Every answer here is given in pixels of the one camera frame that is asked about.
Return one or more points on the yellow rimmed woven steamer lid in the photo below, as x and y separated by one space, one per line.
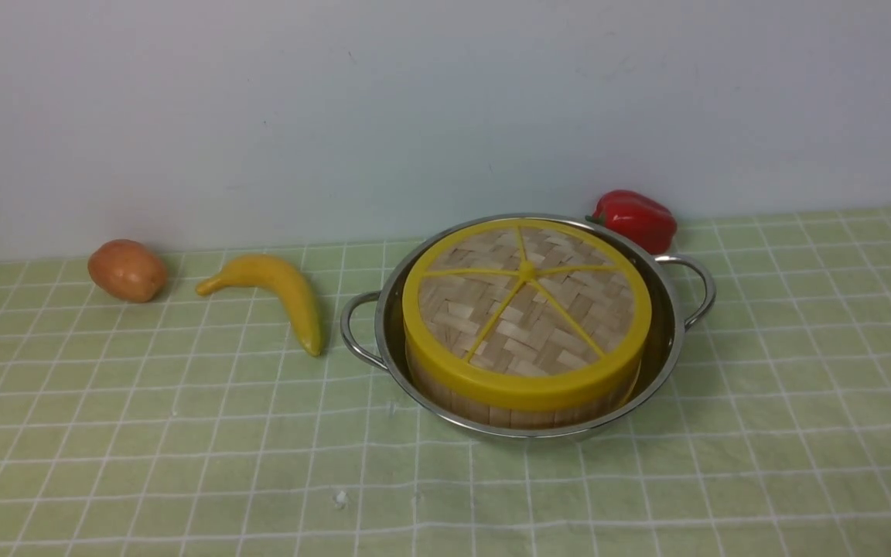
525 315

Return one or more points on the red bell pepper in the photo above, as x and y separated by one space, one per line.
637 217

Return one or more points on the yellow rimmed bamboo steamer basket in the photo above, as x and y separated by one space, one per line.
523 414

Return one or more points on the yellow banana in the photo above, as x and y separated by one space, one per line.
286 282

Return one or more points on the stainless steel pot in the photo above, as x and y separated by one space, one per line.
682 291

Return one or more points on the green checkered tablecloth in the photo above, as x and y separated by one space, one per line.
197 427

